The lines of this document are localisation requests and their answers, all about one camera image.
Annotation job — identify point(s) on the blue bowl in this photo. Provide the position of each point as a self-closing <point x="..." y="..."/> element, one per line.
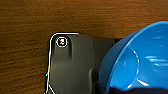
<point x="143" y="60"/>

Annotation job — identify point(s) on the dark robot base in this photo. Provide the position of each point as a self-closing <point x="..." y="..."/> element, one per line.
<point x="73" y="66"/>

